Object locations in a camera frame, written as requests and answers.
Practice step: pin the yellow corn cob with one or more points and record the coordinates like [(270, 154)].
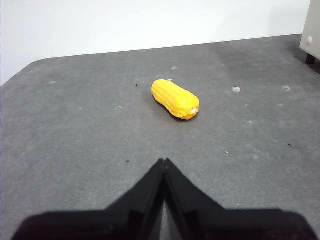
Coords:
[(175, 100)]

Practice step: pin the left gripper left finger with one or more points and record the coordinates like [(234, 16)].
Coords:
[(100, 225)]

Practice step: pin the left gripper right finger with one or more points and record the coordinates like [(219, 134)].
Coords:
[(237, 225)]

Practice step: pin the cream Toshiba toaster oven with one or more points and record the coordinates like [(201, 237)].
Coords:
[(311, 27)]

